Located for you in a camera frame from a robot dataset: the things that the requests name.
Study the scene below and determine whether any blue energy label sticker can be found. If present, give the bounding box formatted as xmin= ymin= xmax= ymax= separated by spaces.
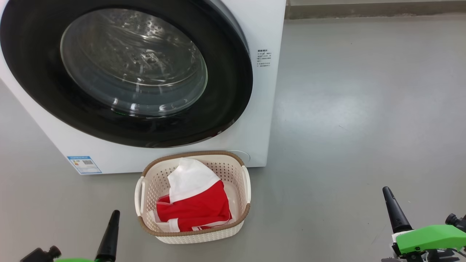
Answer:
xmin=67 ymin=156 xmax=102 ymax=174

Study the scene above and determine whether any white front-load washing machine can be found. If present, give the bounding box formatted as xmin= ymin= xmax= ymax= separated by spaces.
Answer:
xmin=0 ymin=0 xmax=286 ymax=175

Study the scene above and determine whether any cream laundry basket brown rim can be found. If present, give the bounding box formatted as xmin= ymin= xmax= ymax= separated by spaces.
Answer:
xmin=134 ymin=151 xmax=252 ymax=244

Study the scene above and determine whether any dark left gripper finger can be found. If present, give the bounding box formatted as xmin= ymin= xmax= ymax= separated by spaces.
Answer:
xmin=95 ymin=210 xmax=121 ymax=262

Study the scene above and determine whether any round white filter cover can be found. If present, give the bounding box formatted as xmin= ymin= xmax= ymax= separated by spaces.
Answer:
xmin=226 ymin=150 xmax=251 ymax=165

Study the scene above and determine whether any small printed text label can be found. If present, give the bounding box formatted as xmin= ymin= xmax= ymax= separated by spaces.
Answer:
xmin=257 ymin=49 xmax=272 ymax=68

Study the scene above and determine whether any red and white garment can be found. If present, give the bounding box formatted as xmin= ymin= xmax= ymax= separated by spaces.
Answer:
xmin=156 ymin=158 xmax=233 ymax=232

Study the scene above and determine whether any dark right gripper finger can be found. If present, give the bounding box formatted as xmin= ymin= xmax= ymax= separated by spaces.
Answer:
xmin=382 ymin=187 xmax=414 ymax=233

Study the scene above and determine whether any black washing machine door glass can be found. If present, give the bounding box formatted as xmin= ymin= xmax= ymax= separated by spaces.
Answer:
xmin=0 ymin=0 xmax=253 ymax=148

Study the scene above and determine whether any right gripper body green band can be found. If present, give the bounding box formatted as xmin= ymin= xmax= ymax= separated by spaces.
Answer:
xmin=382 ymin=225 xmax=466 ymax=262

